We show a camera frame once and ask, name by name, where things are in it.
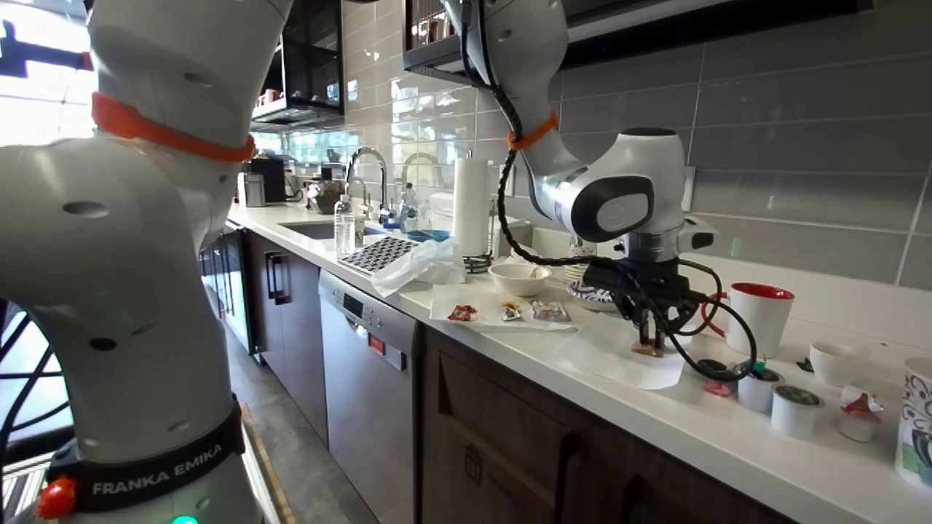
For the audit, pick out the small brown tissue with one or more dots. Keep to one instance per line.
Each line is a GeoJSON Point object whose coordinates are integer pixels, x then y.
{"type": "Point", "coordinates": [655, 351]}

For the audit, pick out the white creamer cup dark lid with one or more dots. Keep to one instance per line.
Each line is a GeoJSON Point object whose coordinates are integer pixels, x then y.
{"type": "Point", "coordinates": [793, 408]}

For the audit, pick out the paper towel roll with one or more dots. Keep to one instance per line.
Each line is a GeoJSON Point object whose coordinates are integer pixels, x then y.
{"type": "Point", "coordinates": [473, 191]}

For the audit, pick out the checkerboard calibration board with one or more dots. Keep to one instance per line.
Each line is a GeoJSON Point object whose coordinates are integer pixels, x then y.
{"type": "Point", "coordinates": [381, 257]}

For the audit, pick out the large white paper napkin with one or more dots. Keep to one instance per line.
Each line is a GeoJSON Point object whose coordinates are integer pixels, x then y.
{"type": "Point", "coordinates": [612, 351]}

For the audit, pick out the stainless steel dishwasher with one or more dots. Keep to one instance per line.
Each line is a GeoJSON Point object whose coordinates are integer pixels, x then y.
{"type": "Point", "coordinates": [371, 383]}

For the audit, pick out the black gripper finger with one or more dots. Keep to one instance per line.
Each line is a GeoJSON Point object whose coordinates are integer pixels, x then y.
{"type": "Point", "coordinates": [646, 331]}
{"type": "Point", "coordinates": [665, 338]}

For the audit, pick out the white mug red handle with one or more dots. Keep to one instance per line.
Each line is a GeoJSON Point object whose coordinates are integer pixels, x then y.
{"type": "Point", "coordinates": [749, 315]}

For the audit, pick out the white bowl with food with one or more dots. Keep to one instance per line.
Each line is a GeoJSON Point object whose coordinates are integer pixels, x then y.
{"type": "Point", "coordinates": [521, 277]}

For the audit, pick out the white napkin with sauce packets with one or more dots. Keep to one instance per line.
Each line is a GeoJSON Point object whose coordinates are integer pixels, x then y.
{"type": "Point", "coordinates": [490, 307]}

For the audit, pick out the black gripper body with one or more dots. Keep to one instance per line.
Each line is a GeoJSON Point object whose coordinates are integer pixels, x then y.
{"type": "Point", "coordinates": [646, 290]}

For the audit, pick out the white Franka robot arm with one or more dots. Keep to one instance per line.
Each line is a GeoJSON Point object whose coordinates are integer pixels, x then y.
{"type": "Point", "coordinates": [103, 233]}

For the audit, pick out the torn red creamer cup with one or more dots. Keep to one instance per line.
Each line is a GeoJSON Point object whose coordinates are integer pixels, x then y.
{"type": "Point", "coordinates": [861, 415]}

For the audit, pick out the open white creamer cup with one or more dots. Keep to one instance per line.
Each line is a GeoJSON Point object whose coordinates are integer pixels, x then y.
{"type": "Point", "coordinates": [835, 363]}

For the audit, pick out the patterned paper cup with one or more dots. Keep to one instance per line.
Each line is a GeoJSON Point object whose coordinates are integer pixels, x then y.
{"type": "Point", "coordinates": [915, 427]}

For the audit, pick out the white creamer cup green lid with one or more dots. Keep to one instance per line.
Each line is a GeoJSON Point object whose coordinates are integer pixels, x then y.
{"type": "Point", "coordinates": [760, 386]}

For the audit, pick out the chrome sink faucet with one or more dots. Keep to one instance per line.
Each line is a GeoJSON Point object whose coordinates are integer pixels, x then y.
{"type": "Point", "coordinates": [371, 169]}

